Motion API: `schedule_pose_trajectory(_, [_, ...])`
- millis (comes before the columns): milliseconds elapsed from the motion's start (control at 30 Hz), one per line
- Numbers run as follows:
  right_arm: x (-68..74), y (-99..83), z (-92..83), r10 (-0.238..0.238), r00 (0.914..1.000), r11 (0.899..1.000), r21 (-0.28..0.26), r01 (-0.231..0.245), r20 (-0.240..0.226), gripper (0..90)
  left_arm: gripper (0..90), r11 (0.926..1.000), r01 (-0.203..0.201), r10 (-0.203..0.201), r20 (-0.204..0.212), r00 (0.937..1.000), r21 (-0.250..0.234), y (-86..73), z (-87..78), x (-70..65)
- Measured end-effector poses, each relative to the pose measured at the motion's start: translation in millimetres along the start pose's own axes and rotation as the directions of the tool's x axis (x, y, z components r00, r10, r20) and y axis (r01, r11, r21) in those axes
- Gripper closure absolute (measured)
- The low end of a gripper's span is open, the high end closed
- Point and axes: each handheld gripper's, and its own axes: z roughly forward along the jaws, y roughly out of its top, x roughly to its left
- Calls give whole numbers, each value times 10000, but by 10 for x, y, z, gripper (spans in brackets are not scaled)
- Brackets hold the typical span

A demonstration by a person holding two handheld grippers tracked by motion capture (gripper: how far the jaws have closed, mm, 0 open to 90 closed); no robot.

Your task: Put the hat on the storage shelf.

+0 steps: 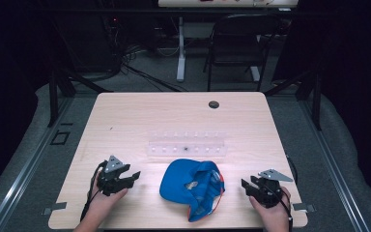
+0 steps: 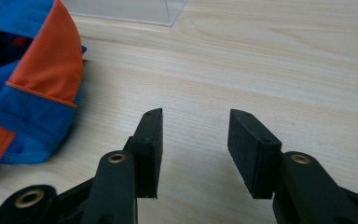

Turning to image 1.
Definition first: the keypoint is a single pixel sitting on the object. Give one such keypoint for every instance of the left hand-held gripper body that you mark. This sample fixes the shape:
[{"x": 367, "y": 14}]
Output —
[{"x": 109, "y": 180}]

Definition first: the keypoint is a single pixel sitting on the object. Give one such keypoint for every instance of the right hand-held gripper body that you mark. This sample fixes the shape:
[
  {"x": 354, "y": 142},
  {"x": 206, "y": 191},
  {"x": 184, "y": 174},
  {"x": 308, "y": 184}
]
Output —
[{"x": 269, "y": 190}]

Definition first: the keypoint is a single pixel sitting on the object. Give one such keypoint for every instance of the blue baseball cap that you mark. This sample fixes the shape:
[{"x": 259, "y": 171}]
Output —
[{"x": 186, "y": 187}]

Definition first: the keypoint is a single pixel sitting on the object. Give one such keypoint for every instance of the person's left hand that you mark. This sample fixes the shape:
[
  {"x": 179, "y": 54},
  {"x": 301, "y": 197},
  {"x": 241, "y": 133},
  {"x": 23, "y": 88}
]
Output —
[{"x": 104, "y": 201}]

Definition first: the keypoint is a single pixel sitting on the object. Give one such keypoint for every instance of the person's right hand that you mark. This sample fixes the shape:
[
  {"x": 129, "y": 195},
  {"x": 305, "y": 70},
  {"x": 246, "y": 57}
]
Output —
[{"x": 275, "y": 214}]

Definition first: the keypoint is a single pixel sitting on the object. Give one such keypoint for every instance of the clear acrylic peg rack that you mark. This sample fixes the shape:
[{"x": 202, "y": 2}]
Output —
[{"x": 186, "y": 149}]

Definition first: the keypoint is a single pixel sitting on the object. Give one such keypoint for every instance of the round table grommet hole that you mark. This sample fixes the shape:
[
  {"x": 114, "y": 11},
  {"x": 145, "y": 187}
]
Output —
[{"x": 213, "y": 104}]

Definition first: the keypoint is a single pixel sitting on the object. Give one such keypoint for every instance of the black metal stand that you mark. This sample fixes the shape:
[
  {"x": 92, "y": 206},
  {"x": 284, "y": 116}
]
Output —
[
  {"x": 54, "y": 96},
  {"x": 315, "y": 96}
]

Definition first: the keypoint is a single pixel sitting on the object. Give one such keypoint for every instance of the dark computer tower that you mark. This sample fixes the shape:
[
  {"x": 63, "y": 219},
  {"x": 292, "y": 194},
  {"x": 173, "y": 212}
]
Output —
[{"x": 111, "y": 42}]

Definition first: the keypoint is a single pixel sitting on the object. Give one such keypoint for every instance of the black folding chair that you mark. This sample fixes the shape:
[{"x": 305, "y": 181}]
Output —
[{"x": 238, "y": 42}]

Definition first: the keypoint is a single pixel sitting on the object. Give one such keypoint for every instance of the white background desk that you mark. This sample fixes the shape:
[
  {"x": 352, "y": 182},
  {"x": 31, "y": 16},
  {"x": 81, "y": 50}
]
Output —
[{"x": 227, "y": 3}]

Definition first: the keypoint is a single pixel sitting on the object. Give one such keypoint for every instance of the grey metal table bracket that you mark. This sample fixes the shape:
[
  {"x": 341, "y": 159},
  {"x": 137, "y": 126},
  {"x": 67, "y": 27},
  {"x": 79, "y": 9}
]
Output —
[
  {"x": 303, "y": 207},
  {"x": 55, "y": 208}
]

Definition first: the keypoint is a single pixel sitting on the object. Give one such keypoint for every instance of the aluminium floor rail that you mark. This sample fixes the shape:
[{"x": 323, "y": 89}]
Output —
[
  {"x": 25, "y": 167},
  {"x": 333, "y": 167}
]

